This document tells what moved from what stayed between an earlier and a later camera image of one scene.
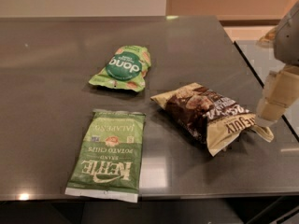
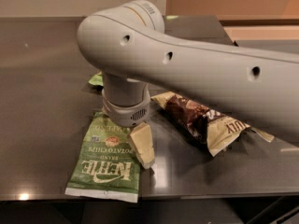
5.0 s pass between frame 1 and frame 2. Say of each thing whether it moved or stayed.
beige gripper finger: moved
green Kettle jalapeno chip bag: stayed
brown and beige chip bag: stayed
